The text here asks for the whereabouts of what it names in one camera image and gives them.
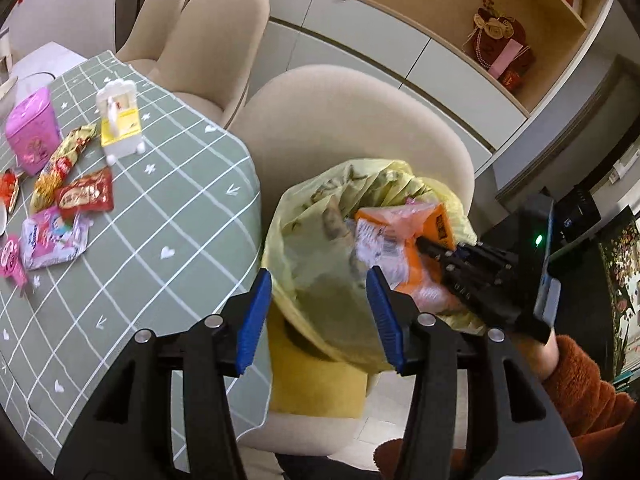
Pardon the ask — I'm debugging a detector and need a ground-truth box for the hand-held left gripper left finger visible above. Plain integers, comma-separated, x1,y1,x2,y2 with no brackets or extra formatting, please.
54,269,273,480

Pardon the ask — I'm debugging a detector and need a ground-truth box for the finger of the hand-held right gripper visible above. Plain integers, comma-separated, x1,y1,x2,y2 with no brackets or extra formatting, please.
417,237,493,306
452,242,516,271

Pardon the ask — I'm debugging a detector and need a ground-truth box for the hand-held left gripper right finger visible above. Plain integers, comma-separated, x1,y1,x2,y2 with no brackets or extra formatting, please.
366,266,583,480

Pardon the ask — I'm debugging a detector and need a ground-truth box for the orange snack packet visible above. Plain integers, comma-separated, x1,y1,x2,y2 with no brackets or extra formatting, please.
354,202,463,313

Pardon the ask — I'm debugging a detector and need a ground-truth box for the yellow plastic trash bag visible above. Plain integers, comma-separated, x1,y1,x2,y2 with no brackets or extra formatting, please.
261,159,478,371

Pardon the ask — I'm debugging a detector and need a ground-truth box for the pink and white snack packet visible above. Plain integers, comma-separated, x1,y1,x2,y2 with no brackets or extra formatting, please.
20,205,91,271

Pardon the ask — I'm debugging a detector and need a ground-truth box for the small pink snack packet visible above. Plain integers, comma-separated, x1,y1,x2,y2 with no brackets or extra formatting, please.
0,235,28,286

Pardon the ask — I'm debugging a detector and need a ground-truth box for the golden red snack packet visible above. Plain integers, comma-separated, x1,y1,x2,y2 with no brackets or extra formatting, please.
30,122,98,216

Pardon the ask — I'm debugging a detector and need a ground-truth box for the person's right forearm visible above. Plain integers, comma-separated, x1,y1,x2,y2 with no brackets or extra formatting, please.
510,332,638,453

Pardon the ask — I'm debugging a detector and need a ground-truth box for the yellow seat cushion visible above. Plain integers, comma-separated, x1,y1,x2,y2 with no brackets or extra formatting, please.
267,305,368,418

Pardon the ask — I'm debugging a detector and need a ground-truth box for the green checked tablecloth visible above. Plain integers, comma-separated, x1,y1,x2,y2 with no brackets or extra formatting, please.
0,50,273,471

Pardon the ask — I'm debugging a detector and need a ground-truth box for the beige dining chair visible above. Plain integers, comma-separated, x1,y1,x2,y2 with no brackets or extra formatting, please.
116,0,191,63
150,0,271,128
230,65,476,456

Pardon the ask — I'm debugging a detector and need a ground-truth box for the large dark red bouquet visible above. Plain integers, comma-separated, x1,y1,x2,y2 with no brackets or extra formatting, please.
462,0,533,78

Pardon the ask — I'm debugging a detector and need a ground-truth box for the white and yellow toothpick dispenser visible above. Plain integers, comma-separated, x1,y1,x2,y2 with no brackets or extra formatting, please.
95,79,146,165

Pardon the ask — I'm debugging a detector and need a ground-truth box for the pink tin box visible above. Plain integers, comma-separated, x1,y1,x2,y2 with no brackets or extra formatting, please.
5,86,63,176

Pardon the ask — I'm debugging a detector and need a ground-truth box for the floral wall painting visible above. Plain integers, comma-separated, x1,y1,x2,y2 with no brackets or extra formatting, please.
600,210,640,376

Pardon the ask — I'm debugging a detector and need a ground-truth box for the wooden wall shelf cabinet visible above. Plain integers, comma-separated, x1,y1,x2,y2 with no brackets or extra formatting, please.
175,0,616,206

